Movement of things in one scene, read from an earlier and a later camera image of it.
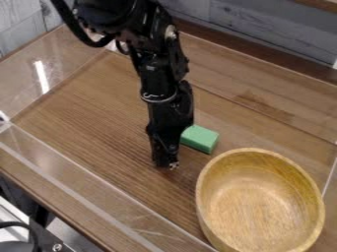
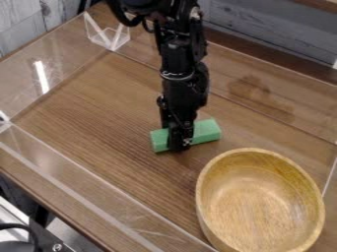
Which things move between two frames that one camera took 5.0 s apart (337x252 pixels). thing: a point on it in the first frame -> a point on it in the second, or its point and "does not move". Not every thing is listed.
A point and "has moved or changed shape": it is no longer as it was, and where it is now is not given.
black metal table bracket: (47, 242) does not move
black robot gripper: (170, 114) -> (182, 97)
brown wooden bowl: (258, 203) does not move
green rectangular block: (199, 138) has moved or changed shape
